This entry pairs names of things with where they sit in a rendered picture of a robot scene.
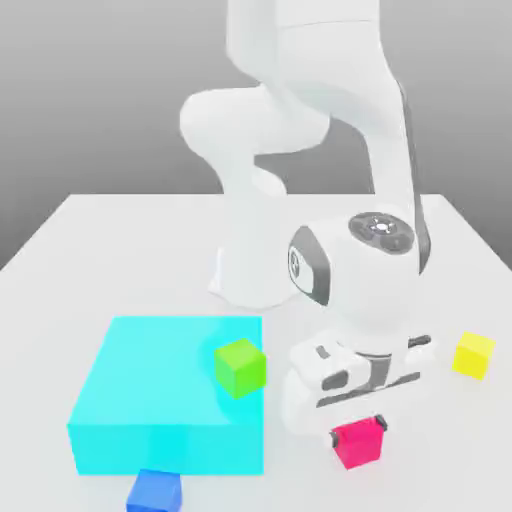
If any small yellow cube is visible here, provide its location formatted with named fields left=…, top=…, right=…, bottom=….
left=451, top=330, right=498, bottom=382

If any small green cube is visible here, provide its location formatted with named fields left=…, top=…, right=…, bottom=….
left=213, top=337, right=268, bottom=401

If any small blue cube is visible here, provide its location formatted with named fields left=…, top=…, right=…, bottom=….
left=125, top=468, right=185, bottom=512

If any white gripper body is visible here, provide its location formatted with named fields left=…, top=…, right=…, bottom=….
left=279, top=368, right=424, bottom=438

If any small red cube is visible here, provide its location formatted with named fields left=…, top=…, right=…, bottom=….
left=330, top=416, right=386, bottom=472

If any large cyan box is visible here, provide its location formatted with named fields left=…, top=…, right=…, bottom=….
left=66, top=315, right=266, bottom=478

